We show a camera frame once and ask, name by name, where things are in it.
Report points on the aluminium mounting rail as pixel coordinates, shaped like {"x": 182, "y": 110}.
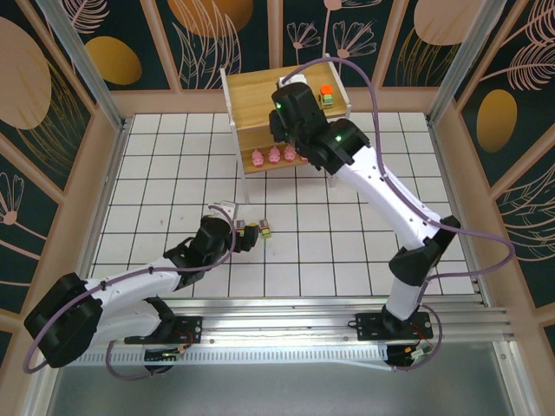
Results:
{"x": 282, "y": 325}

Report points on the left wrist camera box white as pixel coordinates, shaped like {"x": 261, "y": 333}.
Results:
{"x": 230, "y": 208}

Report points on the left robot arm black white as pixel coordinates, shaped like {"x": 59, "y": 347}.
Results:
{"x": 130, "y": 288}

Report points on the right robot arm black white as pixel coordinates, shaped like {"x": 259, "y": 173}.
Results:
{"x": 390, "y": 203}

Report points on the two-tier wooden shelf white frame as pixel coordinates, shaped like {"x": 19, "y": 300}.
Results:
{"x": 251, "y": 99}

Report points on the black base plate left arm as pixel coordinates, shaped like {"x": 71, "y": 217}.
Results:
{"x": 191, "y": 327}

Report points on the aluminium frame post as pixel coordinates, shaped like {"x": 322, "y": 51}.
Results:
{"x": 89, "y": 73}
{"x": 463, "y": 65}

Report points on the black base plate right arm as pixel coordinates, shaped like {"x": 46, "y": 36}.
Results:
{"x": 368, "y": 325}

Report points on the green toy truck orange top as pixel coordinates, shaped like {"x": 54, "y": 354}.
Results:
{"x": 326, "y": 97}

